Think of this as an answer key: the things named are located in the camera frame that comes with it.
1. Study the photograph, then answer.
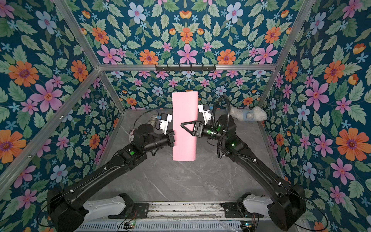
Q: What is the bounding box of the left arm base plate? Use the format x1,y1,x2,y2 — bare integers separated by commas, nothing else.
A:
108,203,149,219

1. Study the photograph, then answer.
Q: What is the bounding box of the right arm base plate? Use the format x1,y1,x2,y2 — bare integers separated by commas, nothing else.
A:
220,202,264,218

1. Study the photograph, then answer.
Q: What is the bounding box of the white plush toy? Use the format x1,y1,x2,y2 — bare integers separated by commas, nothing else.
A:
231,106,268,122

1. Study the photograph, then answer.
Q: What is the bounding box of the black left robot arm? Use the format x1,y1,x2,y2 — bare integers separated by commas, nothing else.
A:
47,123,175,232

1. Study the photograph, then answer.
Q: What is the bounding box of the black hook rail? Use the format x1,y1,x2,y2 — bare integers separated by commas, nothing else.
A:
155,64,216,72

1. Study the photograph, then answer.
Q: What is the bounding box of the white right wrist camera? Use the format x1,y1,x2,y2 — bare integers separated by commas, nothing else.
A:
198,104,212,124

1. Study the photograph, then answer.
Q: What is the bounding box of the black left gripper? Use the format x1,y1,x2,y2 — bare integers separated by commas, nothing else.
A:
140,130,185,154

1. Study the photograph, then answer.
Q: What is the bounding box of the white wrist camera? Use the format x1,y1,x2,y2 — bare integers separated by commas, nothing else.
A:
159,113,173,134
198,104,212,124

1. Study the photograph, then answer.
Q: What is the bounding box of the pink rectangular paper sheet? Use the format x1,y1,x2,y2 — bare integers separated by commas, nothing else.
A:
172,91,198,161

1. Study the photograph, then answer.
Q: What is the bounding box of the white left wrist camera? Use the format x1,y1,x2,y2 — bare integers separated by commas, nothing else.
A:
159,113,173,134

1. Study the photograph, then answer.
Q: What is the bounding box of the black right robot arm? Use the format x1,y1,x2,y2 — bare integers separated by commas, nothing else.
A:
181,115,306,232

